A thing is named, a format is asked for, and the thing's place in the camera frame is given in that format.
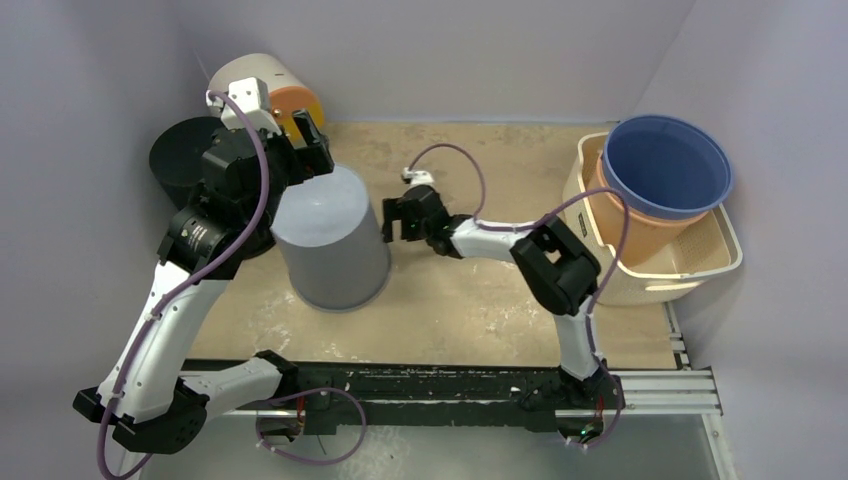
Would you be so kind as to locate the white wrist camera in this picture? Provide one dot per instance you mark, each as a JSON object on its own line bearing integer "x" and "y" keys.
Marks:
{"x": 252, "y": 98}
{"x": 415, "y": 177}

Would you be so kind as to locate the black large bucket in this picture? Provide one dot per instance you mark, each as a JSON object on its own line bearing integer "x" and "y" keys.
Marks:
{"x": 175, "y": 156}

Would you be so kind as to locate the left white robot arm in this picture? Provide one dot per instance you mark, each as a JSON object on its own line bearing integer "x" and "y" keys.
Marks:
{"x": 145, "y": 404}

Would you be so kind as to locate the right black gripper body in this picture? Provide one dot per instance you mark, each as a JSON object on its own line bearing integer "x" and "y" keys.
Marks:
{"x": 403, "y": 216}

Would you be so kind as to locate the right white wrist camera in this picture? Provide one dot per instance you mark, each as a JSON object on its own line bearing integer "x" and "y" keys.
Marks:
{"x": 415, "y": 177}

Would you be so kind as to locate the cream laundry basket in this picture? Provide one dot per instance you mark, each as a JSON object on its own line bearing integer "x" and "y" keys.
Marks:
{"x": 704, "y": 251}

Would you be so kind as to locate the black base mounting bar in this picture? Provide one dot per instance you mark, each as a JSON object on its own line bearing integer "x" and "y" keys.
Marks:
{"x": 537, "y": 399}

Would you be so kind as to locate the grey lavender bucket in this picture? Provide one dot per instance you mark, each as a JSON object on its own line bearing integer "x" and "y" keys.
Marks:
{"x": 327, "y": 231}

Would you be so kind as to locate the orange bucket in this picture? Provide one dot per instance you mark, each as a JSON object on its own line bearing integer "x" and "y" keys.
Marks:
{"x": 646, "y": 235}

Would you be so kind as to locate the blue bucket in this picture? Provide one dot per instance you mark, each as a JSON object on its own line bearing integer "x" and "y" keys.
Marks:
{"x": 665, "y": 167}

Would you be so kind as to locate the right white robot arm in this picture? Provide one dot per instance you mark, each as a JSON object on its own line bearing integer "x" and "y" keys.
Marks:
{"x": 561, "y": 273}

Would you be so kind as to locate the white orange yellow drum toy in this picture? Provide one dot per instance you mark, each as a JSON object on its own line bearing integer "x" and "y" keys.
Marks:
{"x": 287, "y": 92}

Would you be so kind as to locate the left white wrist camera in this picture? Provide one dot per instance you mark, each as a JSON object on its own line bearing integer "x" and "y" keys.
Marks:
{"x": 252, "y": 98}

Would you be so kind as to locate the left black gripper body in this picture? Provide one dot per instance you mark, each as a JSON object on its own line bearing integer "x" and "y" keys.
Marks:
{"x": 286, "y": 167}

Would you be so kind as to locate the aluminium rail frame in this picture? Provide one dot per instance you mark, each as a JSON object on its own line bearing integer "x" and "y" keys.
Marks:
{"x": 665, "y": 430}

